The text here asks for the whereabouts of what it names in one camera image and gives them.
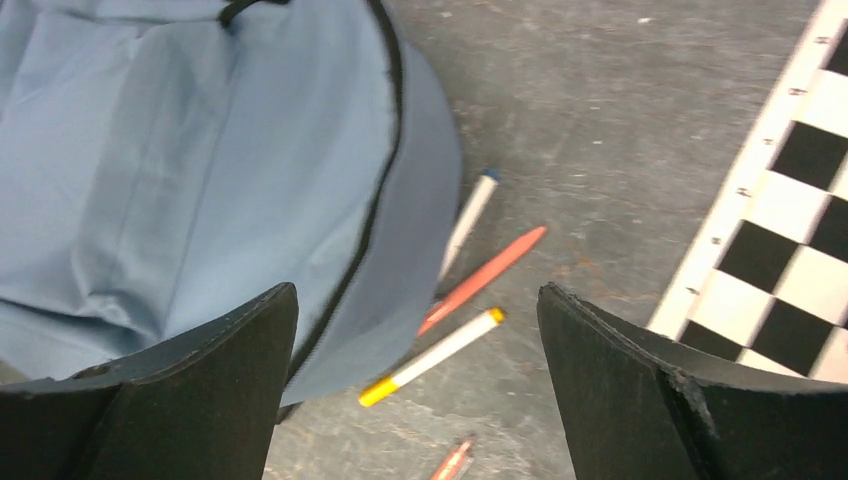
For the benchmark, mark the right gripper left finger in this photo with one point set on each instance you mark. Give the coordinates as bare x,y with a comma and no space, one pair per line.
201,405

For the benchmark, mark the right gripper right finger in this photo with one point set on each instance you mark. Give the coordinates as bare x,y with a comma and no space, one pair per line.
637,405

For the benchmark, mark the blue student backpack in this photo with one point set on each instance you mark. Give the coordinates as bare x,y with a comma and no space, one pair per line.
165,162

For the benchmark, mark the white yellow pen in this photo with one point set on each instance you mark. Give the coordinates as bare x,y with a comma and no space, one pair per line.
434,355

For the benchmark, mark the checkered chess board mat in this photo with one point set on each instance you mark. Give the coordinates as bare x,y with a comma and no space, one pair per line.
764,282

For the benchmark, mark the orange pencil upper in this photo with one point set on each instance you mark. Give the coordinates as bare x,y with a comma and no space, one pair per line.
482,277

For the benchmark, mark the orange pencil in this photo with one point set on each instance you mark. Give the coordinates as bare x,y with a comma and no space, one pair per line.
456,463
482,277

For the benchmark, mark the orange pencil lower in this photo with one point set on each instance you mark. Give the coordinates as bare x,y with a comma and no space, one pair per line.
456,463

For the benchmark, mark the white blue pen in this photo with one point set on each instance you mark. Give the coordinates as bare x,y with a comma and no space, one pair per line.
476,202

